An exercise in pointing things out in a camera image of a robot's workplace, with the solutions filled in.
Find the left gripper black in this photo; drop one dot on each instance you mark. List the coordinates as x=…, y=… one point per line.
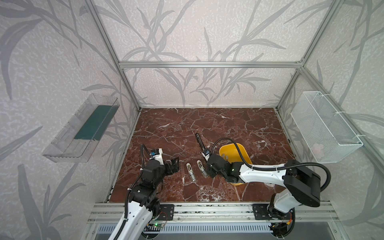
x=167, y=166

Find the white mini stapler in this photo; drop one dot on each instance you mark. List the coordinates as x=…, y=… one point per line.
x=191, y=172
x=202, y=169

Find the black stapler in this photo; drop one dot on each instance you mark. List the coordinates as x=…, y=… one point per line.
x=200, y=142

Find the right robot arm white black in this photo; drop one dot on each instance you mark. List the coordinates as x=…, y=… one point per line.
x=302, y=185

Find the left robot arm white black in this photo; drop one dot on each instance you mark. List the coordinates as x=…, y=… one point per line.
x=141, y=204

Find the yellow plastic tray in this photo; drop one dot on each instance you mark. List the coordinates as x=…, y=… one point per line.
x=231, y=154

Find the green circuit board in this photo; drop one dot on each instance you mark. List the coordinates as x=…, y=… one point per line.
x=154, y=227

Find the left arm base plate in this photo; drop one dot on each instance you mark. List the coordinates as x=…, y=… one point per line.
x=166, y=212

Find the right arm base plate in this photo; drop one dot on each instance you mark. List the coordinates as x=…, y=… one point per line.
x=265, y=212

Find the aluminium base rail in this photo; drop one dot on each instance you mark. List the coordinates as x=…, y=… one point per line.
x=210, y=212

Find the clear plastic wall bin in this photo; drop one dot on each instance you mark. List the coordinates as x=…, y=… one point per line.
x=79, y=138

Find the aluminium frame crossbar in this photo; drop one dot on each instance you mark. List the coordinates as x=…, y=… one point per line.
x=289, y=65

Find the white wire mesh basket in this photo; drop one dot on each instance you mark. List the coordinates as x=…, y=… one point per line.
x=329, y=137

